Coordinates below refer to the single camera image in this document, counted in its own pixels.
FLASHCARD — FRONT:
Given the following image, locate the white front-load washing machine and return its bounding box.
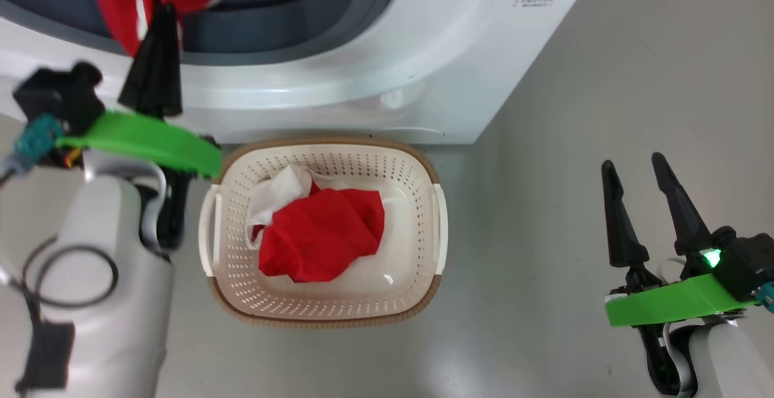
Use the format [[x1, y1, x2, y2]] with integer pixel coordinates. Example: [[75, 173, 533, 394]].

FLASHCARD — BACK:
[[0, 0, 602, 145]]

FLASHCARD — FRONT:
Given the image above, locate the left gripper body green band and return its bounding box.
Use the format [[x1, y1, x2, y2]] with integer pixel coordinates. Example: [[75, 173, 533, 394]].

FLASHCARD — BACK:
[[57, 113, 223, 249]]

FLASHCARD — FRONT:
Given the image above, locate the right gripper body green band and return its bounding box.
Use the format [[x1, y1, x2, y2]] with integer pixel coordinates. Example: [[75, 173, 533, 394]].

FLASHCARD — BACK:
[[605, 227, 756, 396]]

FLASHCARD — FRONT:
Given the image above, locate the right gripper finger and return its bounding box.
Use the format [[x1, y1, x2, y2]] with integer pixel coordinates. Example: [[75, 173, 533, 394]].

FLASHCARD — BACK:
[[602, 160, 649, 267], [652, 152, 714, 255]]

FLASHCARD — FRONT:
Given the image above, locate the plain red garment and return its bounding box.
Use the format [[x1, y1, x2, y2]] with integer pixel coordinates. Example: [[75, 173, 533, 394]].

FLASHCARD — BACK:
[[258, 181, 386, 284]]

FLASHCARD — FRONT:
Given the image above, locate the cream perforated laundry basket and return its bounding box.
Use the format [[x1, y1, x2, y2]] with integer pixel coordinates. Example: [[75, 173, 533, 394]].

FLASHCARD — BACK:
[[198, 138, 449, 328]]

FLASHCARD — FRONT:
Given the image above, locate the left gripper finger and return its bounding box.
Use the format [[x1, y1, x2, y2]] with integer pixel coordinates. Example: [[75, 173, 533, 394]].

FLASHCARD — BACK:
[[148, 5, 183, 118], [118, 5, 163, 114]]

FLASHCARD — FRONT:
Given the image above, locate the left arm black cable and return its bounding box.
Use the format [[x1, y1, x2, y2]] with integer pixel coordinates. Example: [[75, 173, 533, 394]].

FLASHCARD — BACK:
[[0, 244, 120, 396]]

